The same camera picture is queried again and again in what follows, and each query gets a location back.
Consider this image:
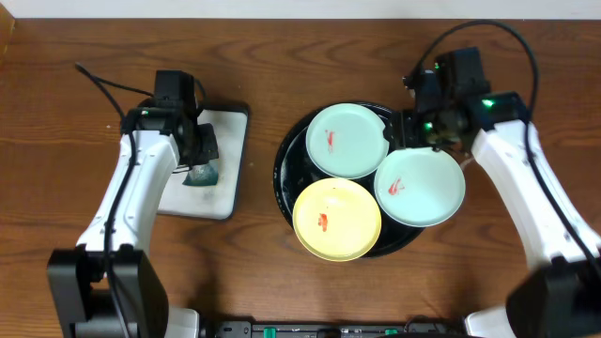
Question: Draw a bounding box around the green yellow sponge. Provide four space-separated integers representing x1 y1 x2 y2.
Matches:
182 160 219 187

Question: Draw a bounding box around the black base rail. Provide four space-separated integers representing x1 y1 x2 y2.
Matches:
198 316 468 338

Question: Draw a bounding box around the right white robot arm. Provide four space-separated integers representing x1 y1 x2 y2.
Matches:
385 69 600 337

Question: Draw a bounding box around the white rectangular sponge tray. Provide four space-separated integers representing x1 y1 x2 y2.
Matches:
159 105 250 221

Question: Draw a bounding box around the yellow plate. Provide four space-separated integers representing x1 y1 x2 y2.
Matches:
292 178 382 262

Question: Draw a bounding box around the mint plate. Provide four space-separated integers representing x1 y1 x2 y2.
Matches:
305 103 389 179
373 147 466 228

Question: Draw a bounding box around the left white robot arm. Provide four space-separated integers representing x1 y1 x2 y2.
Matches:
47 108 218 337

